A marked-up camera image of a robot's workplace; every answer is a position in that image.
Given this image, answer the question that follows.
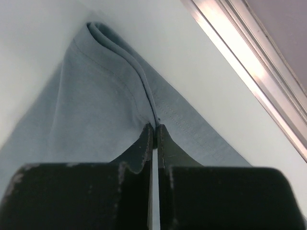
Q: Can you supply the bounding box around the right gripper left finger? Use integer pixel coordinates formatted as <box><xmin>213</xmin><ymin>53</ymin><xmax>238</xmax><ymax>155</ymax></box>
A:
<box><xmin>0</xmin><ymin>125</ymin><xmax>154</xmax><ymax>230</ymax></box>

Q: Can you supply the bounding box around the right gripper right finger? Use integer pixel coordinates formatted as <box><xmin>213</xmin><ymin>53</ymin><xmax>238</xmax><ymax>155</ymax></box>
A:
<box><xmin>157</xmin><ymin>125</ymin><xmax>304</xmax><ymax>230</ymax></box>

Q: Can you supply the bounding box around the blue-grey t shirt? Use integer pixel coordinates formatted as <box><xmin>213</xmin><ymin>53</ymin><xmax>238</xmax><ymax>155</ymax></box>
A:
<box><xmin>0</xmin><ymin>22</ymin><xmax>249</xmax><ymax>197</ymax></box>

